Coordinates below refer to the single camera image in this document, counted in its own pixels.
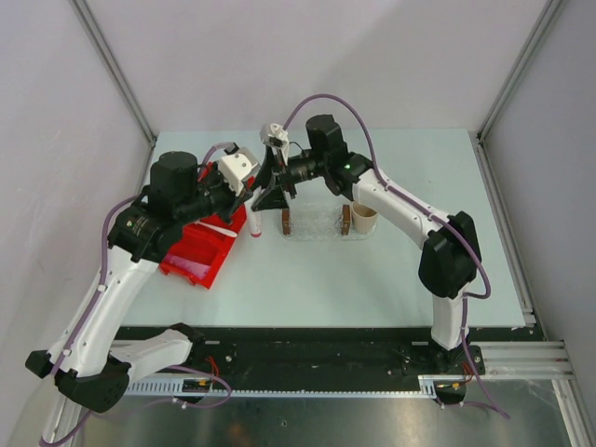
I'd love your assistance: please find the white slotted cable duct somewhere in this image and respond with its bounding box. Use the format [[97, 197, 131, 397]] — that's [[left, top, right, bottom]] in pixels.
[[125, 373, 437, 400]]

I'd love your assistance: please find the brown wooden tray handle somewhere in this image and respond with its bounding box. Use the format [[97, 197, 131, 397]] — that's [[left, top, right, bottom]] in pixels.
[[341, 204, 351, 236], [281, 209, 291, 237]]

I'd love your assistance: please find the clear textured glass tray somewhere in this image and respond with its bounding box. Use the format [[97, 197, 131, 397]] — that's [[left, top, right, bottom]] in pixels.
[[279, 204, 376, 242]]

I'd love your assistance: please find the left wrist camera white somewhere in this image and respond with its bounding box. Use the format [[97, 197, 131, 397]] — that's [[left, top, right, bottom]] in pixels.
[[218, 146, 260, 196]]

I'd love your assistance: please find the red plastic organizer bin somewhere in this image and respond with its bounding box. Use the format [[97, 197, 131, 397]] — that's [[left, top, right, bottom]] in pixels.
[[159, 205, 247, 290]]

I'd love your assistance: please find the white toothpaste tube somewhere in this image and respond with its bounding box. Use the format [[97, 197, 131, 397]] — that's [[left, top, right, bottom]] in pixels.
[[246, 206, 262, 237]]

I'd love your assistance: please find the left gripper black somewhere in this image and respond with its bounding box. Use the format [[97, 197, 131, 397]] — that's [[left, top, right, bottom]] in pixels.
[[176, 160, 253, 226]]

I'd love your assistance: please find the left brown wooden tray handle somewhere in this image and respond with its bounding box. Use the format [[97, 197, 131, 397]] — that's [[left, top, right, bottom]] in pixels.
[[281, 209, 291, 237]]

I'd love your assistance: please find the right aluminium corner post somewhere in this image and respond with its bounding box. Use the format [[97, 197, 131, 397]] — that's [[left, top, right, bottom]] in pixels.
[[476, 0, 568, 145]]

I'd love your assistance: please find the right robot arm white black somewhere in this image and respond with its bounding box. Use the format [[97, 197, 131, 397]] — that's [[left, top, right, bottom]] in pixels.
[[251, 115, 481, 373]]

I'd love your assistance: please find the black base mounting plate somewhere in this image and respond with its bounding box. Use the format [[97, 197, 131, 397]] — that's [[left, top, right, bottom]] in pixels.
[[95, 326, 546, 379]]

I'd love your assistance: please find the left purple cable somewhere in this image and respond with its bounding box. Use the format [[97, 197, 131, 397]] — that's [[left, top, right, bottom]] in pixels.
[[39, 141, 234, 447]]

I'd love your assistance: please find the right brown wooden tray handle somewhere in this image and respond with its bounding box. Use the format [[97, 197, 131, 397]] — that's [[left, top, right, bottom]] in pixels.
[[341, 204, 351, 236]]

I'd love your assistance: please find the white toothbrush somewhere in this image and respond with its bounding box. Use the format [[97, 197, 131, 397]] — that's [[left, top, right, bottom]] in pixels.
[[196, 222, 237, 238]]

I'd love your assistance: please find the beige plastic cup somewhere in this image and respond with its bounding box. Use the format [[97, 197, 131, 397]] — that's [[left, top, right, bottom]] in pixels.
[[351, 201, 378, 234]]

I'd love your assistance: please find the aluminium frame rail front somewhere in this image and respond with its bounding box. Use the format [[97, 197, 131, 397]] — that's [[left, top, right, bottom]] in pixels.
[[69, 339, 574, 379]]

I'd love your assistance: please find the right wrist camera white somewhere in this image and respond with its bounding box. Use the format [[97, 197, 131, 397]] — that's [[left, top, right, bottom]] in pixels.
[[260, 123, 290, 164]]

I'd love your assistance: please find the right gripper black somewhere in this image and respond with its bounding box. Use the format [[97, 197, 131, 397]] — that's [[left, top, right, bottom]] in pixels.
[[251, 146, 327, 213]]

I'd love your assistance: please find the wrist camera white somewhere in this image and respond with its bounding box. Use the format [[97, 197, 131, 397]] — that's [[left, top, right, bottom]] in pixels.
[[260, 123, 290, 164], [218, 146, 260, 196]]

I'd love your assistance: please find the aluminium corner post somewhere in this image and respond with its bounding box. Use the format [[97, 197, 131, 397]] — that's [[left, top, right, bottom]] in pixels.
[[69, 0, 157, 145], [476, 0, 568, 145]]

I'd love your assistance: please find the left aluminium corner post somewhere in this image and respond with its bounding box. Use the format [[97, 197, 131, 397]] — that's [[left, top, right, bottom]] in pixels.
[[69, 0, 157, 145]]

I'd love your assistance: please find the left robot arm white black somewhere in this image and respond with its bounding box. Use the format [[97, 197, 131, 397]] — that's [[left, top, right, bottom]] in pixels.
[[25, 147, 259, 413]]

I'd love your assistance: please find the pink toothpaste tube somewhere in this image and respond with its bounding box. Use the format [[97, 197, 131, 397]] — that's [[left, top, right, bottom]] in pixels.
[[164, 255, 210, 279]]

